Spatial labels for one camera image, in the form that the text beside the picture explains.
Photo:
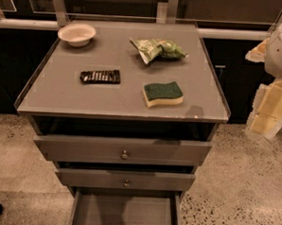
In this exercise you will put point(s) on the black snack bar packet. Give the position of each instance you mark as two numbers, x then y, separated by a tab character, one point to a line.
100	77

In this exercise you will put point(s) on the grey open bottom drawer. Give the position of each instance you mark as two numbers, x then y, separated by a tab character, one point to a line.
108	206

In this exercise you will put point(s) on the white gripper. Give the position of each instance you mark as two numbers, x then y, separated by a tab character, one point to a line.
281	54

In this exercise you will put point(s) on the green and yellow sponge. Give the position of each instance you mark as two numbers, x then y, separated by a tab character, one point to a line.
157	94

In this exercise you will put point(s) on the metal middle drawer knob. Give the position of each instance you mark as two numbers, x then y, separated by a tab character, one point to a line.
126	183

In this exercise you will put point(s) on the white bowl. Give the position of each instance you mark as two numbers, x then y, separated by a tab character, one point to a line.
77	35

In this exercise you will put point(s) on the green snack bag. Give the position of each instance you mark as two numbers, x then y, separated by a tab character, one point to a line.
151	49

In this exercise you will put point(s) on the grey middle drawer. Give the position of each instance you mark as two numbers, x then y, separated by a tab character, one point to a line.
115	179

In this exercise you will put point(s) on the metal drawer knob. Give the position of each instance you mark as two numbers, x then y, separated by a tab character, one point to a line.
126	183
124	155

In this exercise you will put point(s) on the metal top drawer knob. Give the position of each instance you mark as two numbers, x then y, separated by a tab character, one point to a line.
124	155

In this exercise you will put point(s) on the metal railing frame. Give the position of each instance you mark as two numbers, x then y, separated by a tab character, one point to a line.
228	19

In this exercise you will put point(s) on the grey drawer cabinet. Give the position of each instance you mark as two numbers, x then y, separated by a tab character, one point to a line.
55	101

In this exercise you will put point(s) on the grey top drawer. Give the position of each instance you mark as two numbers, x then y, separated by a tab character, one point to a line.
108	150

